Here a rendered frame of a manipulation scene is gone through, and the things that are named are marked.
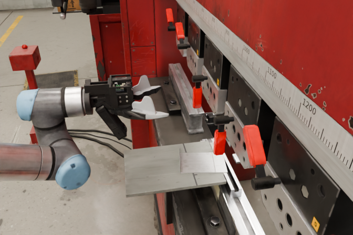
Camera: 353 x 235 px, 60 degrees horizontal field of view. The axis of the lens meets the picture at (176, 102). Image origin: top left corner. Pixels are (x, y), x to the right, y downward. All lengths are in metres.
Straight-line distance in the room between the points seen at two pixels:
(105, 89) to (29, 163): 0.23
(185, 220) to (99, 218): 1.24
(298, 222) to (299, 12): 0.27
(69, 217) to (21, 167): 1.49
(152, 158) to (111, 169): 1.51
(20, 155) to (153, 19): 1.05
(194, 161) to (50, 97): 0.42
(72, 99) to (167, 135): 0.54
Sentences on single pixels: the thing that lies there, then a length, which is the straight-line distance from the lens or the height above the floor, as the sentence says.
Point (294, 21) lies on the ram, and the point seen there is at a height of 1.48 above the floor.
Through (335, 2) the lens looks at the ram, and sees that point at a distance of 0.36.
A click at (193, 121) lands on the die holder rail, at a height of 0.93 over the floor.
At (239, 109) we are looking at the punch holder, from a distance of 0.60.
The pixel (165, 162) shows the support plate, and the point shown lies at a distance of 0.88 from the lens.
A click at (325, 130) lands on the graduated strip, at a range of 0.38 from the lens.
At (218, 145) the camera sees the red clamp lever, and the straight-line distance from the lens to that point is 0.65.
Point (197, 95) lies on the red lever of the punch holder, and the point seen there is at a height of 1.20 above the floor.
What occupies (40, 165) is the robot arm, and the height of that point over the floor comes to 1.16.
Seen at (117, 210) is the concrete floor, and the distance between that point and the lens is 2.11.
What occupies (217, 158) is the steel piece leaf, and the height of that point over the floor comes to 1.00.
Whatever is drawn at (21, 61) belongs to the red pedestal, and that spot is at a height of 0.75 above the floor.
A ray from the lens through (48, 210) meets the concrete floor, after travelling 2.24.
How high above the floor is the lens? 1.58
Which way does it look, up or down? 30 degrees down
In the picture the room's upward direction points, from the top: straight up
